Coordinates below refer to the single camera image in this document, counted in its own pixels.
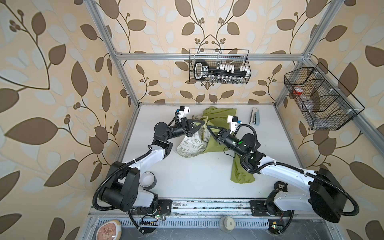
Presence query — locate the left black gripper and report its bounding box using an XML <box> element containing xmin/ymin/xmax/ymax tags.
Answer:
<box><xmin>164</xmin><ymin>119</ymin><xmax>204</xmax><ymax>143</ymax></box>

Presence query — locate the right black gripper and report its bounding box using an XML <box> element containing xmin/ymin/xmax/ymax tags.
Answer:
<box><xmin>208</xmin><ymin>125</ymin><xmax>247</xmax><ymax>159</ymax></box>

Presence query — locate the green jacket with cartoon print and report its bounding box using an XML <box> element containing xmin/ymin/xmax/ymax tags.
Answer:
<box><xmin>176</xmin><ymin>105</ymin><xmax>256</xmax><ymax>184</ymax></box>

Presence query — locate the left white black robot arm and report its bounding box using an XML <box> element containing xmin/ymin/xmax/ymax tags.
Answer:
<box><xmin>92</xmin><ymin>117</ymin><xmax>205</xmax><ymax>212</ymax></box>

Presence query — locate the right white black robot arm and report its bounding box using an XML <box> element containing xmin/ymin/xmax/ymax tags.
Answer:
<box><xmin>207</xmin><ymin>126</ymin><xmax>360</xmax><ymax>223</ymax></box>

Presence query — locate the grey stapler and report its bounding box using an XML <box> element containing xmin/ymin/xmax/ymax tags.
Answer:
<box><xmin>249</xmin><ymin>108</ymin><xmax>260</xmax><ymax>126</ymax></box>

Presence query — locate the black rack of vials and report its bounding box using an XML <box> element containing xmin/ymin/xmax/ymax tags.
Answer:
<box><xmin>192</xmin><ymin>60</ymin><xmax>252</xmax><ymax>82</ymax></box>

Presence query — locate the grey tape roll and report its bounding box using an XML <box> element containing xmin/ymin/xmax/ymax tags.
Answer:
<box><xmin>139</xmin><ymin>172</ymin><xmax>157</xmax><ymax>190</ymax></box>

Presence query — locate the round white puck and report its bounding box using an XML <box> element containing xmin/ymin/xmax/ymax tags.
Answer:
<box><xmin>219</xmin><ymin>216</ymin><xmax>236</xmax><ymax>233</ymax></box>

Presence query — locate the red capped bottle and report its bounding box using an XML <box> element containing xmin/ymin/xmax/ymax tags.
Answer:
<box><xmin>293</xmin><ymin>87</ymin><xmax>304</xmax><ymax>96</ymax></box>

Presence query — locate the pink white round toy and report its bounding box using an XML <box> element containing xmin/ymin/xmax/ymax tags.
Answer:
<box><xmin>96</xmin><ymin>220</ymin><xmax>122</xmax><ymax>240</ymax></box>

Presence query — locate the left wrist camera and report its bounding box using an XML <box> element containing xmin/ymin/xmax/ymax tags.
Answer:
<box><xmin>176</xmin><ymin>106</ymin><xmax>190</xmax><ymax>121</ymax></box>

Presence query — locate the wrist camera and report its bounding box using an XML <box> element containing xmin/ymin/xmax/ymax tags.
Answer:
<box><xmin>227</xmin><ymin>115</ymin><xmax>242</xmax><ymax>134</ymax></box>
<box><xmin>176</xmin><ymin>106</ymin><xmax>190</xmax><ymax>121</ymax></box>

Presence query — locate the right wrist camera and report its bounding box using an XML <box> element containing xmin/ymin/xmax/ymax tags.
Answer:
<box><xmin>227</xmin><ymin>115</ymin><xmax>242</xmax><ymax>134</ymax></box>

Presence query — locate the black wire basket back wall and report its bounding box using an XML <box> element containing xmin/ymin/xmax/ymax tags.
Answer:
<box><xmin>189</xmin><ymin>48</ymin><xmax>252</xmax><ymax>85</ymax></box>

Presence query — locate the black wire basket wall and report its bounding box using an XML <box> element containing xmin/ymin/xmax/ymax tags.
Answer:
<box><xmin>189</xmin><ymin>48</ymin><xmax>252</xmax><ymax>85</ymax></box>
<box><xmin>284</xmin><ymin>63</ymin><xmax>365</xmax><ymax>131</ymax></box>

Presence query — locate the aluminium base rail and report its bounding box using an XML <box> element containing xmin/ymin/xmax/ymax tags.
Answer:
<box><xmin>86</xmin><ymin>197</ymin><xmax>337</xmax><ymax>220</ymax></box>

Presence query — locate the black wire basket right wall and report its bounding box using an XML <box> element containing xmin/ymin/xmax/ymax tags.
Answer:
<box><xmin>284</xmin><ymin>63</ymin><xmax>365</xmax><ymax>131</ymax></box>

